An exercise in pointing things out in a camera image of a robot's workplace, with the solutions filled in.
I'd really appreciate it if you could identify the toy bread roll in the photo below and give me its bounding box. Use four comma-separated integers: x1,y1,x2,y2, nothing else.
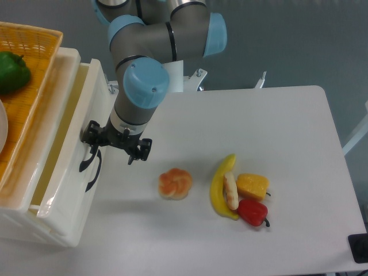
158,168,193,200

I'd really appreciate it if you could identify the black lower drawer handle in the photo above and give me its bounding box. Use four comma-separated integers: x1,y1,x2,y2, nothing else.
85,149,102,193

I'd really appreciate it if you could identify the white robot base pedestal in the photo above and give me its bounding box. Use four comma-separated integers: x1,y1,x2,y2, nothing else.
163,60,184,93

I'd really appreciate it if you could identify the white plate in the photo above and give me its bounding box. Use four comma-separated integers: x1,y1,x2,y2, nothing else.
0,101,8,152

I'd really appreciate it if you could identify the black drawer handle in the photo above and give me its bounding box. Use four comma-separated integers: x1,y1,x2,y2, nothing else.
85,149,102,193
79,147,102,173

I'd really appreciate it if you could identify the black device at edge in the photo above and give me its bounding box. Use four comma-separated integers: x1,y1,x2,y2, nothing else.
348,233,367,263

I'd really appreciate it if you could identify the white drawer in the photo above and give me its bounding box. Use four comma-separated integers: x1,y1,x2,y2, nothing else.
29,59,114,247

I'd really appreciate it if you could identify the white frame bracket right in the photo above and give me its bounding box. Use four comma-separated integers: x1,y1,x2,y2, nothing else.
254,71,267,89

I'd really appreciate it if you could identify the yellow toy banana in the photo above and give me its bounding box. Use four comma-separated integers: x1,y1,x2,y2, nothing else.
209,154,239,221

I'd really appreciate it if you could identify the white plastic drawer cabinet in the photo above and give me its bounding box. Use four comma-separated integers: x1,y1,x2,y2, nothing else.
0,47,95,248

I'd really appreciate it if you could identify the orange woven basket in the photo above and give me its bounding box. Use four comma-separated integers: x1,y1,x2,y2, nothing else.
1,22,63,195

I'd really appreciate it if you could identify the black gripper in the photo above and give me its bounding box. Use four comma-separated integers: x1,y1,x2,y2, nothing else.
80,120,152,165

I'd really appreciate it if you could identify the toy baguette stick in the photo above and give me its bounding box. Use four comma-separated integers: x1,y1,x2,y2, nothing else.
224,171,239,210

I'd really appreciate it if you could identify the green toy bell pepper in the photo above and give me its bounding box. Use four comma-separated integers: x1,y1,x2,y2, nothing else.
1,51,31,95

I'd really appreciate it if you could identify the red toy bell pepper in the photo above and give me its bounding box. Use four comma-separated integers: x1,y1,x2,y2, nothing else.
237,199,270,227

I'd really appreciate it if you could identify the black top drawer handle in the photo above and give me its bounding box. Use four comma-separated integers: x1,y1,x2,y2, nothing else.
79,147,102,173

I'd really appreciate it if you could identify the yellow toy bell pepper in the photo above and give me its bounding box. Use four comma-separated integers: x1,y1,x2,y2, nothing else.
236,173,270,201

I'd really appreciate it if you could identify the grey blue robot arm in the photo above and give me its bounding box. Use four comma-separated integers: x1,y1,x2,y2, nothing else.
81,1,227,161

